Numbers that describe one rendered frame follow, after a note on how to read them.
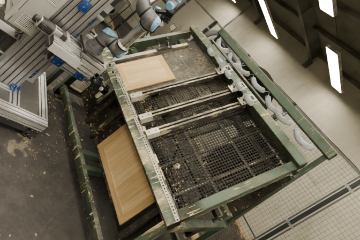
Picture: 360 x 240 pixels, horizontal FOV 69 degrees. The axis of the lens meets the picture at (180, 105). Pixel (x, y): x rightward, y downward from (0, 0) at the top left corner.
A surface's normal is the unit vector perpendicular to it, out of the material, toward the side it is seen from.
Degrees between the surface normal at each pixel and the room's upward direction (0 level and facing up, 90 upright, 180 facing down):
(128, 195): 90
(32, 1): 90
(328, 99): 90
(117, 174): 90
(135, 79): 54
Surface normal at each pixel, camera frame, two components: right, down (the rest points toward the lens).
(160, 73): 0.07, -0.65
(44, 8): 0.36, 0.68
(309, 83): -0.51, -0.44
